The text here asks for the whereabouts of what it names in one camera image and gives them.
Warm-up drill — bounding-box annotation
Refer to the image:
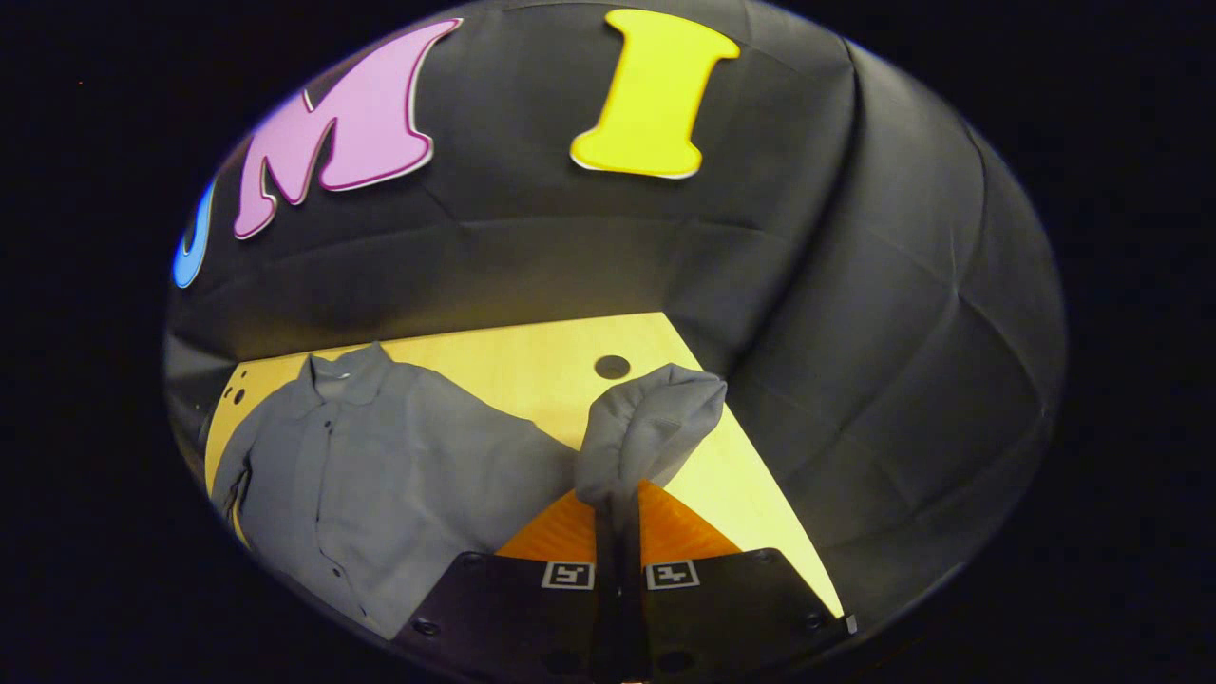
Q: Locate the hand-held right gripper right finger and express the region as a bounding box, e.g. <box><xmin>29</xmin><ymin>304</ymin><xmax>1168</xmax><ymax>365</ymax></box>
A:
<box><xmin>619</xmin><ymin>480</ymin><xmax>851</xmax><ymax>681</ymax></box>

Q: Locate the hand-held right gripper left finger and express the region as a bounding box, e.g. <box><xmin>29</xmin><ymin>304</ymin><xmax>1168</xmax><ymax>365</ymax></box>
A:
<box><xmin>394</xmin><ymin>484</ymin><xmax>618</xmax><ymax>681</ymax></box>

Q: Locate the grey button shirt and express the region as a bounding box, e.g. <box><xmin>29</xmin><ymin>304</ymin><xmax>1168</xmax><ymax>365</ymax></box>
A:
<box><xmin>209</xmin><ymin>342</ymin><xmax>729</xmax><ymax>639</ymax></box>

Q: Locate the black backdrop cloth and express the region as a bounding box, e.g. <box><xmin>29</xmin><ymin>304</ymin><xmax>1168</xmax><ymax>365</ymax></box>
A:
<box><xmin>161</xmin><ymin>0</ymin><xmax>1070</xmax><ymax>628</ymax></box>

